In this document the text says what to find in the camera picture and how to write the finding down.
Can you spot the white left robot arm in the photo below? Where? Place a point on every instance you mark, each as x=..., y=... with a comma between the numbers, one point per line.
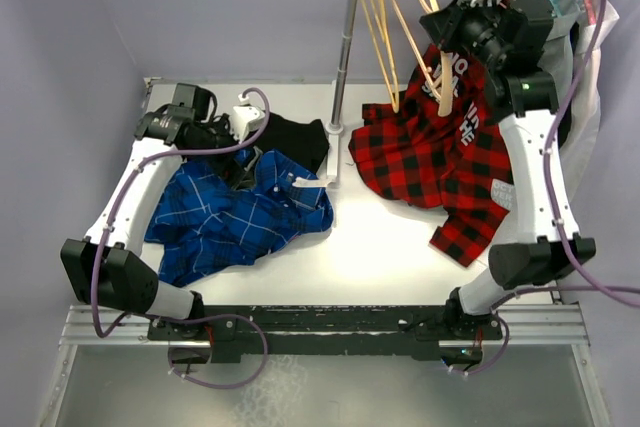
x=104, y=267

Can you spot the beige plastic hanger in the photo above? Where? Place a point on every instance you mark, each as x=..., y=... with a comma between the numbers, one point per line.
x=439, y=78

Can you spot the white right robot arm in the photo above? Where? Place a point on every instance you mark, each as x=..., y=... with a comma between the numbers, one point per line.
x=525, y=106

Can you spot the red black plaid shirt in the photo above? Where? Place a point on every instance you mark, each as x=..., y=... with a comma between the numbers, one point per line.
x=458, y=162

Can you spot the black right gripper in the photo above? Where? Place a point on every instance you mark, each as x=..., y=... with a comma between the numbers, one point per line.
x=445, y=25

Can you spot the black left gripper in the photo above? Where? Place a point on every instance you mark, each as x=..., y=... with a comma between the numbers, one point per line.
x=224, y=170

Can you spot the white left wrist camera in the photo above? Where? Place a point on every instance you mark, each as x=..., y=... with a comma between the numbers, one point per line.
x=245, y=118

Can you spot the black garment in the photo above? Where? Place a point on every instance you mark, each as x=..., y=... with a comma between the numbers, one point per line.
x=304, y=143

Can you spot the grey shirt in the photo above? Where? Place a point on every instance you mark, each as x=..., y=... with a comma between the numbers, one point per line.
x=558, y=55

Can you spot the white shirt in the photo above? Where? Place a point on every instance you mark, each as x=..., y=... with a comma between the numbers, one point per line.
x=584, y=111

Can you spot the blue plaid shirt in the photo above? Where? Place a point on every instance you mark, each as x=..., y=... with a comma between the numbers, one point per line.
x=205, y=226

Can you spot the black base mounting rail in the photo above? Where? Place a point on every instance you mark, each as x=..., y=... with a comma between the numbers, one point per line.
x=423, y=333

